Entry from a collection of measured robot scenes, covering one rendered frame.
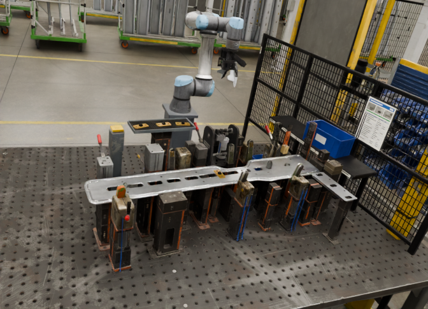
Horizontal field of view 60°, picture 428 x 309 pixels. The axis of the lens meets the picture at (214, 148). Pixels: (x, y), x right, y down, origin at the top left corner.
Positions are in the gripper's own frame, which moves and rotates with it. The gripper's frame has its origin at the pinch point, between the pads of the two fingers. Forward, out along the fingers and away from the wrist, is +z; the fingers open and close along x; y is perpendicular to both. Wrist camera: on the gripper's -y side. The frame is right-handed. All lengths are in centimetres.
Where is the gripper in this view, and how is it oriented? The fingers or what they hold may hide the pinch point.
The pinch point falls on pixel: (228, 83)
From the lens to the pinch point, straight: 211.8
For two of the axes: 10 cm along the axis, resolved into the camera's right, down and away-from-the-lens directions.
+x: 4.5, 4.7, -7.6
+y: -8.8, 0.8, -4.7
